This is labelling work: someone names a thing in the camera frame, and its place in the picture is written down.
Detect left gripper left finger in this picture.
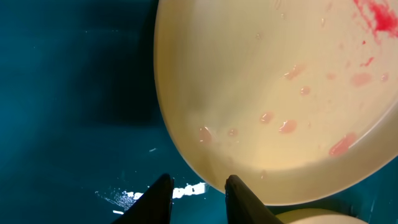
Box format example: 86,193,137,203
112,174,174,224

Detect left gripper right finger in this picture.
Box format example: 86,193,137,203
224,175,283,224

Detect yellow-green plate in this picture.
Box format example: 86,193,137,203
154,0,397,206
276,208,368,224

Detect teal plastic tray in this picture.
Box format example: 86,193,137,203
1,1,397,223

